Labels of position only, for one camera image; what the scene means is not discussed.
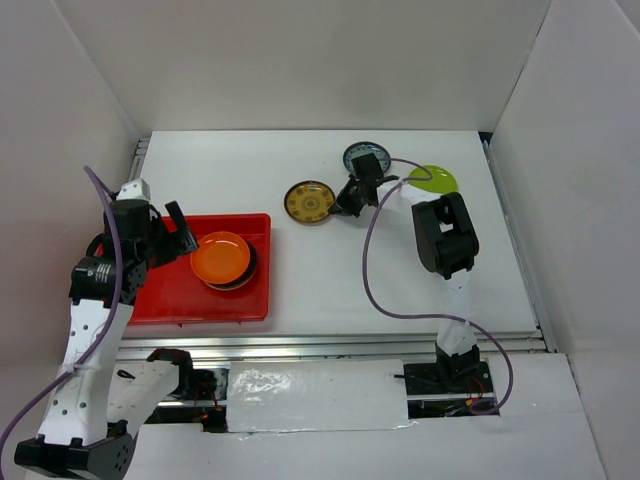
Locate yellow patterned plate dark rim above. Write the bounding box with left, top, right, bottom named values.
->
left=283, top=180, right=336, bottom=225

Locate black plate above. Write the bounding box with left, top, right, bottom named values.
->
left=197, top=240, right=257, bottom=290

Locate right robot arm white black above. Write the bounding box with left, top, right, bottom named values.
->
left=329, top=153, right=480, bottom=392

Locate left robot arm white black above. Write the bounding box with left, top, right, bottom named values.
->
left=14, top=199, right=198, bottom=479

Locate blue patterned plate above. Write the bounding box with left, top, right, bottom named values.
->
left=342, top=141, right=391, bottom=174

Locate green plate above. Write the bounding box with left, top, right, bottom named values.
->
left=409, top=165, right=459, bottom=195

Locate white foam cover board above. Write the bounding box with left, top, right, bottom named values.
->
left=226, top=360, right=409, bottom=433

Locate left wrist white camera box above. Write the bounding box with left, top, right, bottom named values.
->
left=116, top=178, right=151, bottom=203

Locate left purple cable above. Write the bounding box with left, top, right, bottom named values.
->
left=0, top=166, right=126, bottom=466

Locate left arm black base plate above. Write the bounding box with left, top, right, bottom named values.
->
left=169, top=368, right=229, bottom=404

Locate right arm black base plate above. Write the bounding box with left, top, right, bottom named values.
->
left=393, top=361, right=494, bottom=398

